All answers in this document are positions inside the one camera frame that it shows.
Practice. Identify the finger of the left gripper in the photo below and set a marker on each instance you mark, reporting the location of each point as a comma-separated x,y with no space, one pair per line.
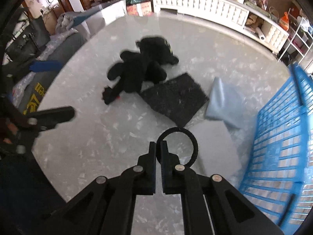
45,66
50,118

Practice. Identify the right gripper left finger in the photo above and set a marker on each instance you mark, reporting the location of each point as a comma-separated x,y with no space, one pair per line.
106,205

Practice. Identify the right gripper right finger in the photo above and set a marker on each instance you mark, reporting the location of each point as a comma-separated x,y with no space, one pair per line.
211,205

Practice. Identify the light blue cloth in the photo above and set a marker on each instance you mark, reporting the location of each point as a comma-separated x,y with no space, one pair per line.
226,103

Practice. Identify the blue plastic laundry basket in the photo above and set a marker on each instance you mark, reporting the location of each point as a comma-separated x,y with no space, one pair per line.
278,179

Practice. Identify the black dragon plush toy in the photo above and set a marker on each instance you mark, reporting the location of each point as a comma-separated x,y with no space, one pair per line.
138,67

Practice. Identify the red cardboard box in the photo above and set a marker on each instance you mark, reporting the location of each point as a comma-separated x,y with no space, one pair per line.
140,9

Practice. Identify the black fuzzy cloth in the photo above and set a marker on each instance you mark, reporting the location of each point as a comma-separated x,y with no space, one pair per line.
179,99

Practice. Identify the white paper roll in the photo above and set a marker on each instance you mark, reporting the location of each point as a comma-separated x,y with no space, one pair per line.
260,33

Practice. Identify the white metal shelf rack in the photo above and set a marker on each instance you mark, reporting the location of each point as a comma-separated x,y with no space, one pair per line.
299,42

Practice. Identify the white tufted TV cabinet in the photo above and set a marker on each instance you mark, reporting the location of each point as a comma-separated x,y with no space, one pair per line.
230,14

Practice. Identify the orange bag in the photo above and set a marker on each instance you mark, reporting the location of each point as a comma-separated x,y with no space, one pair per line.
284,21

